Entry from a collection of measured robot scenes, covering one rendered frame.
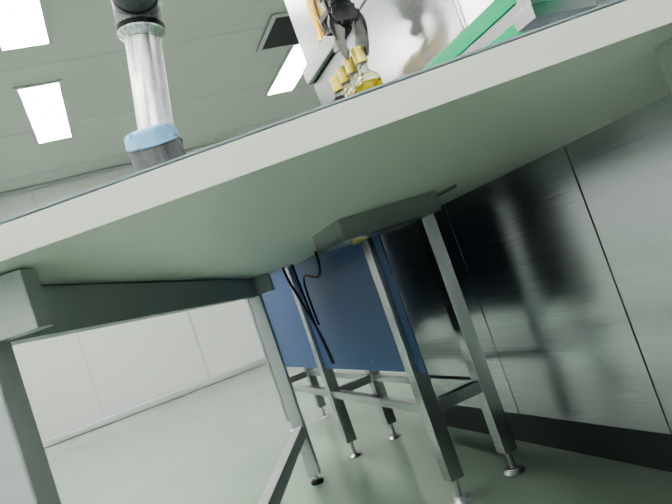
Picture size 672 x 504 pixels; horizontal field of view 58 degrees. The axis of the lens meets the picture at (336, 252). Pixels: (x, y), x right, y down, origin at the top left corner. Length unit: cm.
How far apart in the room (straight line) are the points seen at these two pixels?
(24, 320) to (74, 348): 658
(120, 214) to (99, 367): 667
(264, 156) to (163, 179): 9
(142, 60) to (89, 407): 593
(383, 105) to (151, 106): 106
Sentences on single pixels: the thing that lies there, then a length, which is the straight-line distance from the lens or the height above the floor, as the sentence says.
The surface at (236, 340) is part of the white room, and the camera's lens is 733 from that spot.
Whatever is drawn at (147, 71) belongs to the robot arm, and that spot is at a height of 123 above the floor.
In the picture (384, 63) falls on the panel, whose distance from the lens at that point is 180.
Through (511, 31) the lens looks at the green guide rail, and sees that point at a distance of 111.
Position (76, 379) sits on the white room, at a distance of 724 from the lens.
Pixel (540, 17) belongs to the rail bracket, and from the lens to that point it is 89.
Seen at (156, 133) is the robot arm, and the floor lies 103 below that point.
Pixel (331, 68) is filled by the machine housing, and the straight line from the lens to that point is 219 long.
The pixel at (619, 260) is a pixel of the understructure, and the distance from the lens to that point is 132.
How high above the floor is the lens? 60
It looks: 3 degrees up
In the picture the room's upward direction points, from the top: 19 degrees counter-clockwise
